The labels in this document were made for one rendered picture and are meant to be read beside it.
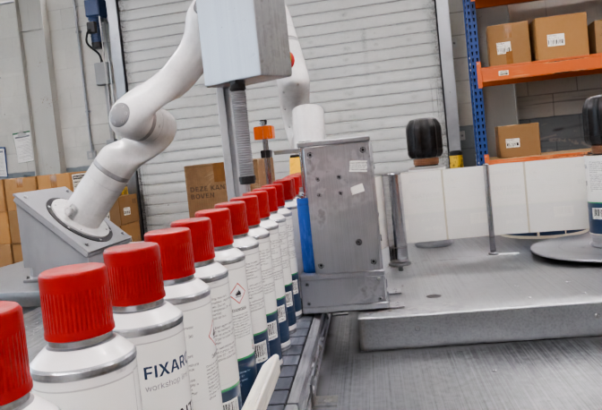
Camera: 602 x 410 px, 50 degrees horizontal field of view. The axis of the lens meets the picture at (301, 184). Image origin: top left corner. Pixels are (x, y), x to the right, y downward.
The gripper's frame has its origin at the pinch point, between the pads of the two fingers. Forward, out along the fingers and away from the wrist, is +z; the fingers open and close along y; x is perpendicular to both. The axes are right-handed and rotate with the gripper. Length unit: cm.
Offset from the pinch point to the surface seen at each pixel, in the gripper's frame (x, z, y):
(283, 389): -85, 38, 4
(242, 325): -98, 32, 2
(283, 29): -41, -32, 0
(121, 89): 390, -244, -218
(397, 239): -28.3, 11.2, 19.0
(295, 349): -73, 33, 3
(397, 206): -30.5, 4.9, 19.6
